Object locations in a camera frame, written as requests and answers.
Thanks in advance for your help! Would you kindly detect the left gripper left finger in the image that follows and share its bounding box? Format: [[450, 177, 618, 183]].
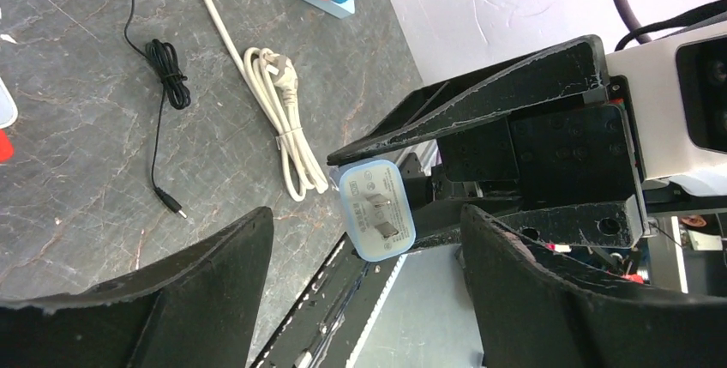
[[1, 207, 274, 367]]

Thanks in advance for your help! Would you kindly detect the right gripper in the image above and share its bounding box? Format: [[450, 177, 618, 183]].
[[327, 34, 645, 252]]

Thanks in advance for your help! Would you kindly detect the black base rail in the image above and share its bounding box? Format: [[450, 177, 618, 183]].
[[251, 235, 406, 368]]

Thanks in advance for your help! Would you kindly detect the white power cord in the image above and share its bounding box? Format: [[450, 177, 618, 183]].
[[178, 0, 331, 203]]

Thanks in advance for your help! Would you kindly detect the small light blue cube socket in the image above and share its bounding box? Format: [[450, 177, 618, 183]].
[[333, 159, 417, 262]]

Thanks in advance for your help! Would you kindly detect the red cube socket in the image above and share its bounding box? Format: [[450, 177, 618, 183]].
[[0, 130, 15, 163]]

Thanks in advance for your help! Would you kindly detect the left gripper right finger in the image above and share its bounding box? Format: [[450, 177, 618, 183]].
[[460, 205, 726, 367]]

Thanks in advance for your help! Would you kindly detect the black charger with cable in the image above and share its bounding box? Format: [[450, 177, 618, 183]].
[[123, 0, 192, 220]]

